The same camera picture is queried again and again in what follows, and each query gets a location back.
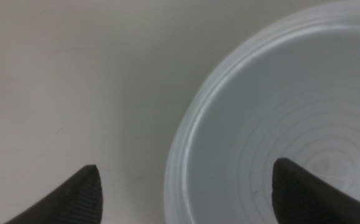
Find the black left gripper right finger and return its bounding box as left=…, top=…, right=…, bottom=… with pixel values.
left=271, top=157, right=360, bottom=224

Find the grey shallow bowl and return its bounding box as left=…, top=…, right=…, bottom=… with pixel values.
left=163, top=0, right=360, bottom=224

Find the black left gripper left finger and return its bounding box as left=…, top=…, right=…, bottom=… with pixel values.
left=4, top=164, right=104, bottom=224

